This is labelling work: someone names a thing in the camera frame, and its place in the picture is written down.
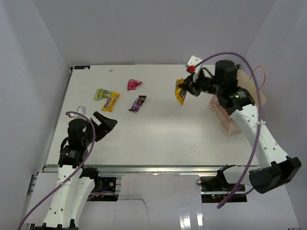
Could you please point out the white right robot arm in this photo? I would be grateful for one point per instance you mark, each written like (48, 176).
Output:
(240, 102)

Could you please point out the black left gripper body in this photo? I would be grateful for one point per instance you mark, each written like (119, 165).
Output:
(87, 139)

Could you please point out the blue label left corner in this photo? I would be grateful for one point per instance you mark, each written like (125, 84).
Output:
(82, 67)

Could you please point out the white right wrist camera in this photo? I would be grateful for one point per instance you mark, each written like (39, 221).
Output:
(194, 64)

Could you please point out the printed paper bag orange handles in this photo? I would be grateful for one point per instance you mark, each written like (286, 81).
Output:
(226, 123)

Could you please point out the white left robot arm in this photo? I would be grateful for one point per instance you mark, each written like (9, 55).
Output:
(75, 183)

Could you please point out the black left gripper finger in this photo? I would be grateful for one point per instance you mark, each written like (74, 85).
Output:
(105, 127)
(99, 117)

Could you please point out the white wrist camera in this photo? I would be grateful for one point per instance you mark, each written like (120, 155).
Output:
(194, 64)
(82, 110)

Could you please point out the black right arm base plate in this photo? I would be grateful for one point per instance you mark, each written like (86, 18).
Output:
(214, 192)

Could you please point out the yellow m&m's pack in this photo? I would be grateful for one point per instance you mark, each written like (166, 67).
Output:
(180, 93)
(110, 103)

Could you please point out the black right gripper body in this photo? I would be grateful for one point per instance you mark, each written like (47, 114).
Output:
(206, 85)

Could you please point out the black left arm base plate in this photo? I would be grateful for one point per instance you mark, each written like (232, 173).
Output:
(104, 189)

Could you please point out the green snack packet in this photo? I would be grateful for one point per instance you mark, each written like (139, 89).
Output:
(101, 94)

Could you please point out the aluminium front rail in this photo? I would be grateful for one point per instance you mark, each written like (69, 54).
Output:
(155, 169)

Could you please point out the purple chocolate bar wrapper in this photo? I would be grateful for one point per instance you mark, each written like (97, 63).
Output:
(138, 103)

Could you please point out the pink snack packet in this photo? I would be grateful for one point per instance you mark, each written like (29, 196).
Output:
(133, 84)

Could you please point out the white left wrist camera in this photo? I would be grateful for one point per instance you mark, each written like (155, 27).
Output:
(82, 110)

